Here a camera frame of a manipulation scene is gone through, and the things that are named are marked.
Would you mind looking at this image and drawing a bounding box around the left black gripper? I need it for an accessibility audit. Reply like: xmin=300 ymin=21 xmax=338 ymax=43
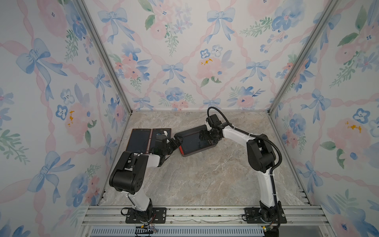
xmin=163 ymin=135 xmax=183 ymax=157

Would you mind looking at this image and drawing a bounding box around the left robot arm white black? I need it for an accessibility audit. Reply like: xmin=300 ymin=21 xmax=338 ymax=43
xmin=109 ymin=135 xmax=183 ymax=222

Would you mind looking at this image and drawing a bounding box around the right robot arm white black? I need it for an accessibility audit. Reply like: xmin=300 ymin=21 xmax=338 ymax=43
xmin=199 ymin=125 xmax=282 ymax=223

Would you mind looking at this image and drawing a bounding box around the dark grey storage box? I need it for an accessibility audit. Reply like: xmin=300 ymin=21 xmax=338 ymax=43
xmin=173 ymin=124 xmax=220 ymax=158

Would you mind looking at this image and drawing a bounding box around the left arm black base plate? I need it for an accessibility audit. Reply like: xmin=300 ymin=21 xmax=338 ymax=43
xmin=124 ymin=207 xmax=167 ymax=224

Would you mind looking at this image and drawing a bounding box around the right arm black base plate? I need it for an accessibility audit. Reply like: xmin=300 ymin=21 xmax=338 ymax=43
xmin=242 ymin=207 xmax=287 ymax=225

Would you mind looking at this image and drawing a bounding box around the left aluminium corner post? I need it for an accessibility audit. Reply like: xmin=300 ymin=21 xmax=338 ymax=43
xmin=73 ymin=0 xmax=132 ymax=116

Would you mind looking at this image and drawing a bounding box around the aluminium corner post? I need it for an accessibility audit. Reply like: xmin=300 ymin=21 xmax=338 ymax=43
xmin=73 ymin=0 xmax=132 ymax=116
xmin=267 ymin=0 xmax=340 ymax=115

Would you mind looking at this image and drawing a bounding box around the grey slotted cable duct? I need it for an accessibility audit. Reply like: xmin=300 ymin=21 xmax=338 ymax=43
xmin=89 ymin=226 xmax=265 ymax=237

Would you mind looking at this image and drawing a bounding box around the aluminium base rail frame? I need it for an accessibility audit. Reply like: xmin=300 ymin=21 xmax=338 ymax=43
xmin=77 ymin=206 xmax=336 ymax=237

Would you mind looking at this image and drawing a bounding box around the right aluminium corner post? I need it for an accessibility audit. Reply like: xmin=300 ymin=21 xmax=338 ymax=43
xmin=267 ymin=0 xmax=340 ymax=115

